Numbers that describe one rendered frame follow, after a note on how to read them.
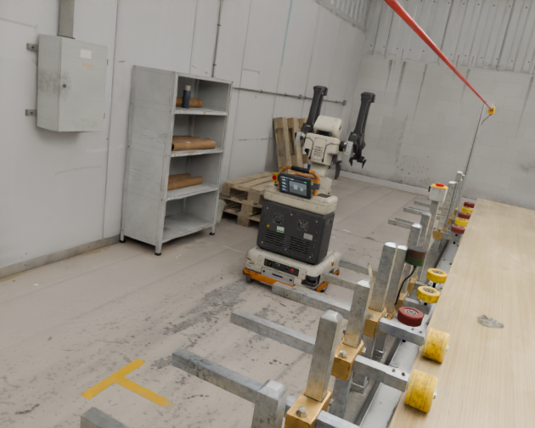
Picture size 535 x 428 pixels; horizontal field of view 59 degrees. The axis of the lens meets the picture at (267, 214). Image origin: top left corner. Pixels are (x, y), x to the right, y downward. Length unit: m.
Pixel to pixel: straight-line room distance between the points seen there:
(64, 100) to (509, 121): 7.70
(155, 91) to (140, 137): 0.42
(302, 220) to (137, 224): 1.52
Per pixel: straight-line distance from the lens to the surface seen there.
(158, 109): 4.03
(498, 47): 9.62
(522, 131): 9.50
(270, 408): 0.72
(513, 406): 1.35
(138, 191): 4.23
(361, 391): 1.54
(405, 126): 9.65
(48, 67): 3.50
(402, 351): 2.02
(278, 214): 3.69
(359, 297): 1.15
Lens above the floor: 1.54
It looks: 15 degrees down
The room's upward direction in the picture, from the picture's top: 9 degrees clockwise
